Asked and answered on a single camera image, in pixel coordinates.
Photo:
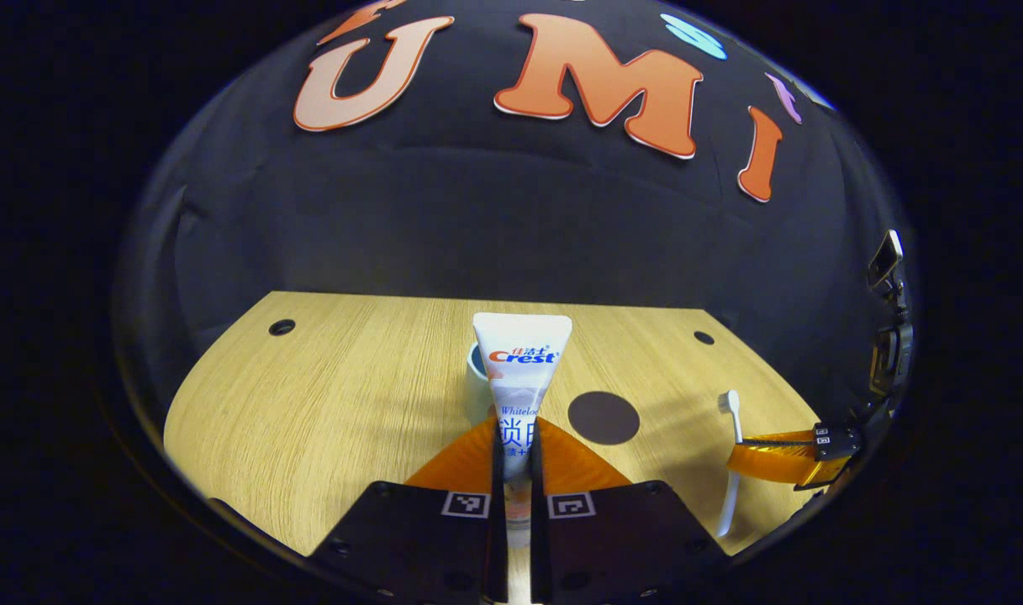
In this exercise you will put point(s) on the white toothbrush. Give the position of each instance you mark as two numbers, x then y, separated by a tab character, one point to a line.
731	470

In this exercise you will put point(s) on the black backdrop cloth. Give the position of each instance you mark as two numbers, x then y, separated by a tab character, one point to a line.
511	218

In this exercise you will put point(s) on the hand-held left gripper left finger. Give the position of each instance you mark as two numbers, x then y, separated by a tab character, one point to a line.
498	504

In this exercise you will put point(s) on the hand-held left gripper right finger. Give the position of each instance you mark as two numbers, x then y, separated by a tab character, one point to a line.
535	504

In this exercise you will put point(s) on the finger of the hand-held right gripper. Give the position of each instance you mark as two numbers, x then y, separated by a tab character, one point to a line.
772	458

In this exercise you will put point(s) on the white toothpaste tube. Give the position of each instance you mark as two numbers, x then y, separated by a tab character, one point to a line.
519	378

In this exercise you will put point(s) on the dark round coaster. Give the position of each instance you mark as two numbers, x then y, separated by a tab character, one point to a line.
603	418

